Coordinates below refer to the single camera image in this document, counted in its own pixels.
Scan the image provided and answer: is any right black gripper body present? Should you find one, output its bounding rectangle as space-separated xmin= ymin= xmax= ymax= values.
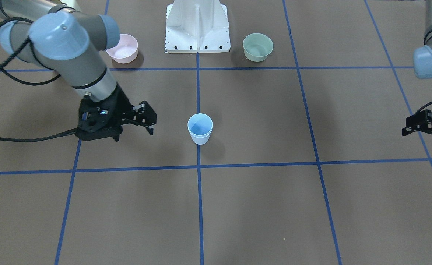
xmin=75 ymin=84 xmax=134 ymax=141

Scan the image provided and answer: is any light blue cup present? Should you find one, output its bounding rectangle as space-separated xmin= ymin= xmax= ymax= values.
xmin=190 ymin=131 xmax=211 ymax=145
xmin=187 ymin=113 xmax=214 ymax=138

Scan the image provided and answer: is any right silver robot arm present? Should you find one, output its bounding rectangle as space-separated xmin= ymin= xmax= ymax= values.
xmin=0 ymin=0 xmax=157 ymax=142

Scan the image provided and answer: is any pink bowl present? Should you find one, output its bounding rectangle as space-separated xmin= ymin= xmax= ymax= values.
xmin=105 ymin=34 xmax=138 ymax=64

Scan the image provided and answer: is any green bowl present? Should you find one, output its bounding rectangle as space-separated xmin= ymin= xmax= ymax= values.
xmin=242 ymin=33 xmax=274 ymax=63

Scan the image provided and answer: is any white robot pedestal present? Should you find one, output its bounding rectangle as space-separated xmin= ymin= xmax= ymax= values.
xmin=164 ymin=0 xmax=231 ymax=53

